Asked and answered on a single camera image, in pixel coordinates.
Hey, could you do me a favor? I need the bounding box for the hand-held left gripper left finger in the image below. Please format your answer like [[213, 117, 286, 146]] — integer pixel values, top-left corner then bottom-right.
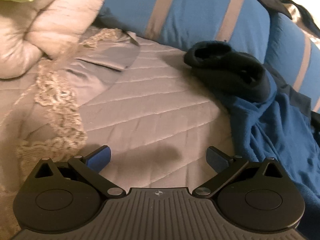
[[34, 145, 125, 197]]

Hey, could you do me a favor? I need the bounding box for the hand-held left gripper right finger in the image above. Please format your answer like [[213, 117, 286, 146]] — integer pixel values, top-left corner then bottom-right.
[[193, 146, 284, 197]]

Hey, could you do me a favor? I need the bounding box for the blue and navy fleece jacket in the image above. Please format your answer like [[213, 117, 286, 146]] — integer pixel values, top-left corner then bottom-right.
[[184, 40, 320, 230]]

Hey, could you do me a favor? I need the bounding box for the lace-trimmed grey pillow sham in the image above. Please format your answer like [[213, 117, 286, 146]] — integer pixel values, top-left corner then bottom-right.
[[15, 27, 141, 163]]

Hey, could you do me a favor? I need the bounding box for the blue grey-striped pillow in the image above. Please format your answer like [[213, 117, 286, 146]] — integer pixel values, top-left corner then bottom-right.
[[97, 0, 272, 64], [264, 12, 320, 105]]

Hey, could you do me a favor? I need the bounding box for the cream quilted comforter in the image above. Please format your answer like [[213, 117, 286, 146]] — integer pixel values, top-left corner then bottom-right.
[[0, 0, 114, 78]]

